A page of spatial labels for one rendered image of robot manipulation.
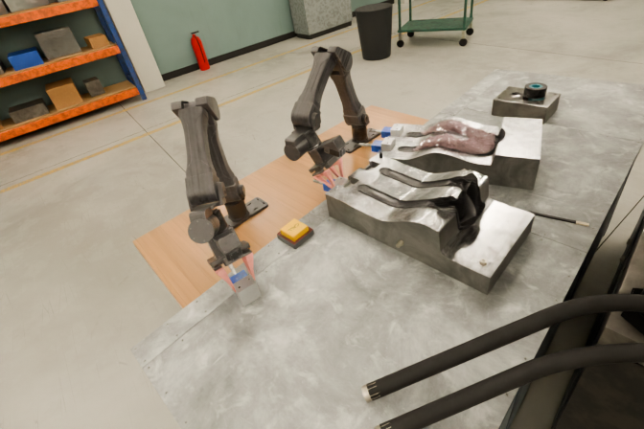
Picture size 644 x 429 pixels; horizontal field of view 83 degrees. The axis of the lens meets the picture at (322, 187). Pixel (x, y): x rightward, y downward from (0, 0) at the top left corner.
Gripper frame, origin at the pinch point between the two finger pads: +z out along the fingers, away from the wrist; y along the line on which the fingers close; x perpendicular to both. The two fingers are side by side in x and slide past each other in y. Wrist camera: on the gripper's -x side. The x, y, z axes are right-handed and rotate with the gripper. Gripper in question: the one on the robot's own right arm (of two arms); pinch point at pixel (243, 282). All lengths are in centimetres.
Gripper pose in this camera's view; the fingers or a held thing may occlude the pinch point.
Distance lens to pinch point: 96.7
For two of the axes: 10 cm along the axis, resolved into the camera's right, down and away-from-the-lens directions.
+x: -4.1, 0.5, 9.1
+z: 4.1, 9.0, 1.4
